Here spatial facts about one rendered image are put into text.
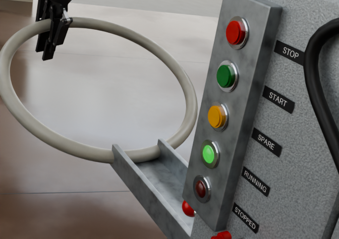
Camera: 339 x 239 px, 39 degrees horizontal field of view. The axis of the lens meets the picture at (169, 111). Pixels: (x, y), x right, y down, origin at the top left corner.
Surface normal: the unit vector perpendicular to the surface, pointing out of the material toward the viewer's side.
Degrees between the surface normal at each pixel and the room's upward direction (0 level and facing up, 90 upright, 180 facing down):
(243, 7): 90
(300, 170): 90
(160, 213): 90
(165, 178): 1
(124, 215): 0
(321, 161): 90
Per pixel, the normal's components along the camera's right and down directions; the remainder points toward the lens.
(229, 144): -0.85, 0.08
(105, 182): 0.16, -0.90
